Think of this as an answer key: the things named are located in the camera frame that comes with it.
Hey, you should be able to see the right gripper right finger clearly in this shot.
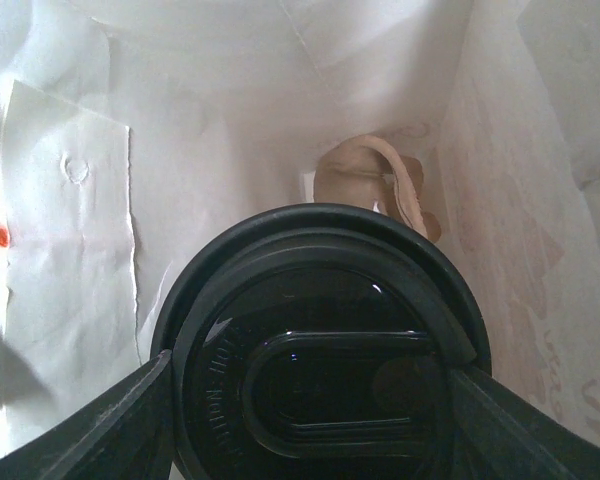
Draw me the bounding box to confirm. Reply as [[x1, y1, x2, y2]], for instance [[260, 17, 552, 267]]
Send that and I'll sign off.
[[449, 366, 600, 479]]

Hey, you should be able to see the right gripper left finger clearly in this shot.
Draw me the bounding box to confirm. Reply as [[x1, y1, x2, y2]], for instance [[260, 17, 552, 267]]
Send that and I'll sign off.
[[0, 350, 174, 479]]

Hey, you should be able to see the cream bear paper bag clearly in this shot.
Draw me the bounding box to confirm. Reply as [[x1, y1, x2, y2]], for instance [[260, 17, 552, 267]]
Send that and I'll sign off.
[[0, 1, 600, 458]]

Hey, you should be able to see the cardboard cup carrier tray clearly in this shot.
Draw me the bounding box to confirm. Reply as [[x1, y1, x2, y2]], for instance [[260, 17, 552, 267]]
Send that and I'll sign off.
[[313, 135, 442, 243]]

